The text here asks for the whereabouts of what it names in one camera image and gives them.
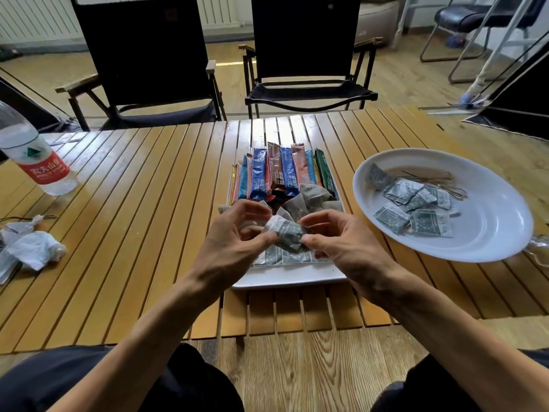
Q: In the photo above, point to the person's left hand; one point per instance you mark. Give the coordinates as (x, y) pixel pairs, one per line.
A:
(227, 253)

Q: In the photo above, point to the person's right hand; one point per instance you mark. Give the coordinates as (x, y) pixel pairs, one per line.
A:
(356, 253)

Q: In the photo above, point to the grey rectangular tray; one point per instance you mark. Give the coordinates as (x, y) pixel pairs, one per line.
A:
(291, 276)

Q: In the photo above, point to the cluster of pyramid tea bags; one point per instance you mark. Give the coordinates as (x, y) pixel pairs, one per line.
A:
(313, 195)

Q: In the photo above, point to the row of colourful stick packets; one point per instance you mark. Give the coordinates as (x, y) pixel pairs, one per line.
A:
(261, 175)

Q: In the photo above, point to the person's left forearm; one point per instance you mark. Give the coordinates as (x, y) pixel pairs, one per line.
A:
(137, 351)

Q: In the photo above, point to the person's right forearm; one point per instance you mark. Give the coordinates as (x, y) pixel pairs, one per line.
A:
(463, 338)

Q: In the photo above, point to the person's right leg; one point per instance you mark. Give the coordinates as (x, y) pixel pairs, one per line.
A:
(429, 390)

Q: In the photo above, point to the person's leg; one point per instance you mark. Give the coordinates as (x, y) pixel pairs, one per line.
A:
(429, 390)
(55, 373)

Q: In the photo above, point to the person's left leg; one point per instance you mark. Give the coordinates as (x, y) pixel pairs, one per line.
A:
(55, 373)

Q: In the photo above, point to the white round bowl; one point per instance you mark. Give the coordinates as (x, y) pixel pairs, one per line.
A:
(493, 218)

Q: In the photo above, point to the clear patterned glass cup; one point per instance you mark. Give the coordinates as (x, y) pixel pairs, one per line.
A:
(540, 248)

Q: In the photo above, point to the crumpled white tissue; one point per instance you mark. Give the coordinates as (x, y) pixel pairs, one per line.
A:
(21, 225)
(38, 250)

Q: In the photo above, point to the small white pen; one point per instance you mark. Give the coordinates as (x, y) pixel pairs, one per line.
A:
(68, 139)

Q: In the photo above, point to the clear bottle with red cap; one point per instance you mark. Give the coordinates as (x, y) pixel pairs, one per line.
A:
(38, 163)

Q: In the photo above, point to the black folding chair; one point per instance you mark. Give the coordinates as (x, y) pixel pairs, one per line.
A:
(304, 34)
(146, 47)

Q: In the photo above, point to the black fabric backdrop panel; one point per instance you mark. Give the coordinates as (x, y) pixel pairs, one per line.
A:
(25, 102)
(527, 102)

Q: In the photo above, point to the small blue bundle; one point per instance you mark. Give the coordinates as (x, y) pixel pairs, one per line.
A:
(456, 40)

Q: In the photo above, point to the beige inflatable sofa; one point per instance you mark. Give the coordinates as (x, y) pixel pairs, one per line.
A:
(377, 19)

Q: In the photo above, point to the black office chair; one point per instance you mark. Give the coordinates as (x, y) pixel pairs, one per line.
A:
(459, 17)

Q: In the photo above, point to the white metal frame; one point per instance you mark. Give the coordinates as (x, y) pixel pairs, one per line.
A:
(506, 38)

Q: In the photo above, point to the white wall radiator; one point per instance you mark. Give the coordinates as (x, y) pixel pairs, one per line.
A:
(38, 17)

